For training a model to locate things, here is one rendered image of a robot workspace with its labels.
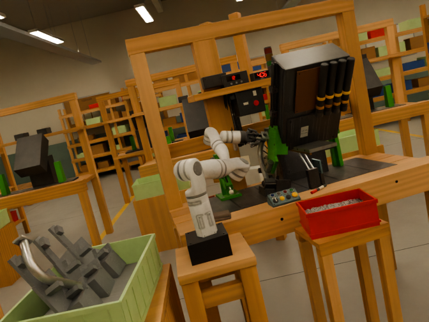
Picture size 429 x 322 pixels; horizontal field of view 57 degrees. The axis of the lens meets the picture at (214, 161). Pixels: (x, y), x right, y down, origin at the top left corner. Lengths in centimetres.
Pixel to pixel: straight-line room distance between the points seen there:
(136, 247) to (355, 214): 99
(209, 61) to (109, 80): 1014
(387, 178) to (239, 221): 83
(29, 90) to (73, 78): 137
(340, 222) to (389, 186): 55
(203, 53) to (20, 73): 1120
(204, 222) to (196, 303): 32
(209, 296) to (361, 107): 174
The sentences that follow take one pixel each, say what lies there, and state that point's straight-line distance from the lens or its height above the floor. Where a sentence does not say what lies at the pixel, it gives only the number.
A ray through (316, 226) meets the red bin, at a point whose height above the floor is 86.
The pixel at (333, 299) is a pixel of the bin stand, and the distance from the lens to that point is 189.
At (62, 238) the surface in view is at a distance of 179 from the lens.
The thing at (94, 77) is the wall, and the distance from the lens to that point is 1266.
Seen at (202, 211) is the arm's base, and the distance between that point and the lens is 166.
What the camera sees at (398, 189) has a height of 81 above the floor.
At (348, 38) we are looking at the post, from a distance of 287.
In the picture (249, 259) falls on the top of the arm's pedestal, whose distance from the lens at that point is 163.
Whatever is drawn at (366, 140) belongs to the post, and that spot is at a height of 98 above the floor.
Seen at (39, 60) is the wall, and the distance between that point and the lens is 1322.
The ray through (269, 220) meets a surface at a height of 85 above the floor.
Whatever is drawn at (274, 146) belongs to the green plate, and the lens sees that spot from 221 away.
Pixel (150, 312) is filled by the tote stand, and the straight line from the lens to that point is 156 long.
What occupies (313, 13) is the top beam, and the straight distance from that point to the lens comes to 278.
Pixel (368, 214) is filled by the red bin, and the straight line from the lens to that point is 185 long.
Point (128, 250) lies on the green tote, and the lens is 190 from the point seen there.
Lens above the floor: 149
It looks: 9 degrees down
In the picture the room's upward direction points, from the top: 13 degrees counter-clockwise
